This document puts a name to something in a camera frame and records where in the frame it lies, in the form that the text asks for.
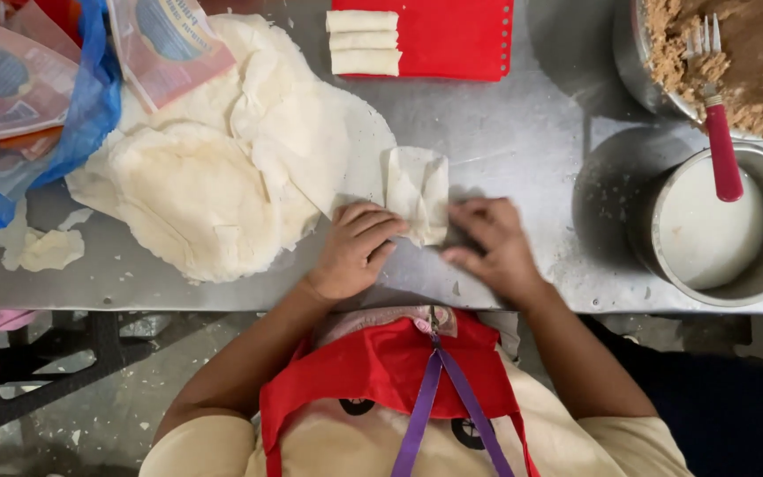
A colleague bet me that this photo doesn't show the torn white wrapper scraps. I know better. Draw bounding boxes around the torn white wrapper scraps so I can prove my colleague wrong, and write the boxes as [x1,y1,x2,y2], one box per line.
[0,199,95,273]

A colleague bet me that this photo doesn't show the cream shirt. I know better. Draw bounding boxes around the cream shirt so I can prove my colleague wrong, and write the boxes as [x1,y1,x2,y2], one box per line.
[139,344,695,477]

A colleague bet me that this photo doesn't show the white spring roll wrapper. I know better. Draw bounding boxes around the white spring roll wrapper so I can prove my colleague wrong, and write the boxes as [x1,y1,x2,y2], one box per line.
[381,146,450,247]

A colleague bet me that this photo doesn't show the black stool frame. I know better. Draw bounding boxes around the black stool frame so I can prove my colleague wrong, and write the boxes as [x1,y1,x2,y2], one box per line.
[0,311,177,446]

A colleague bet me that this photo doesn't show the person's right hand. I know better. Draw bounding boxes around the person's right hand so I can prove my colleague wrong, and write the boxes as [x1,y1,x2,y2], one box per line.
[440,197,545,306]

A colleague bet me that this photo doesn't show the red handled fork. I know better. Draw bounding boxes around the red handled fork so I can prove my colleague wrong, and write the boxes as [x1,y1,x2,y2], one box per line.
[685,15,745,204]

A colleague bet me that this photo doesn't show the clear printed wrapper package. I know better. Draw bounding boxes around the clear printed wrapper package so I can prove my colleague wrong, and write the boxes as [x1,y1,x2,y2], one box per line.
[0,10,81,141]
[106,0,237,115]

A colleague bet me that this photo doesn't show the steel bowl of brown filling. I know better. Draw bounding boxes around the steel bowl of brown filling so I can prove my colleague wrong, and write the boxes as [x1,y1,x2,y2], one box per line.
[613,0,763,153]

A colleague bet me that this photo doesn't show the person's left hand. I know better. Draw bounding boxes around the person's left hand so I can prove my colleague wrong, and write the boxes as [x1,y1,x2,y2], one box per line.
[306,201,411,303]

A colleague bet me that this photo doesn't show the rolled white spring roll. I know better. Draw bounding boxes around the rolled white spring roll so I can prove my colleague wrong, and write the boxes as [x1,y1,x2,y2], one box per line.
[326,10,400,33]
[329,30,400,52]
[330,48,403,77]

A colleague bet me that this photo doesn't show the red apron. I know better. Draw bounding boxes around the red apron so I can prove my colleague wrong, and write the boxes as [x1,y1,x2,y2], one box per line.
[259,309,541,477]

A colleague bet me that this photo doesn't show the blue plastic bag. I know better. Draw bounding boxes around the blue plastic bag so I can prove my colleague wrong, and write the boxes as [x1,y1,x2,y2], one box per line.
[0,0,123,231]

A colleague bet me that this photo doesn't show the steel pot of white paste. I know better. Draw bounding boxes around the steel pot of white paste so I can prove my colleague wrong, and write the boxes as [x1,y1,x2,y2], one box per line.
[627,142,763,308]

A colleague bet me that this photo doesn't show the red plastic cutting board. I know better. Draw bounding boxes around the red plastic cutting board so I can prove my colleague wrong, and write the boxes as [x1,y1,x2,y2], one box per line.
[330,0,515,83]

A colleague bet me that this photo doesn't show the pile of white wrapper sheets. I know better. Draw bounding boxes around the pile of white wrapper sheets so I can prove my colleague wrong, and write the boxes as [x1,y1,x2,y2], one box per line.
[65,13,398,284]

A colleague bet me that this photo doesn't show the purple lanyard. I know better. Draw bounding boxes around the purple lanyard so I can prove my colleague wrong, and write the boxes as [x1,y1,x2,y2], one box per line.
[391,334,516,477]

